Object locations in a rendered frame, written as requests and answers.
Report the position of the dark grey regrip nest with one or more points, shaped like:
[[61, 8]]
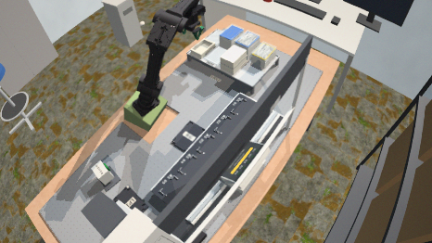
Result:
[[190, 133]]

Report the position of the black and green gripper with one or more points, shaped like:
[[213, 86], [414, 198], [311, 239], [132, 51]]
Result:
[[190, 26]]

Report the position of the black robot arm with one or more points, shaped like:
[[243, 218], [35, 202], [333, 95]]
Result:
[[158, 41]]

